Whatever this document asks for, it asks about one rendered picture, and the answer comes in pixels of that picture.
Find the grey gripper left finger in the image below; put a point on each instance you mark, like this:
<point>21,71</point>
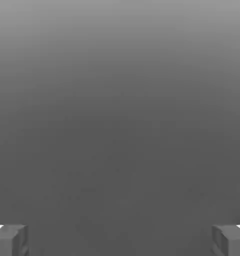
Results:
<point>8,242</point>

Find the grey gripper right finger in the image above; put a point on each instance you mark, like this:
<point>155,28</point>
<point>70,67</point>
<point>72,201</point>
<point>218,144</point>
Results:
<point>232,243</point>

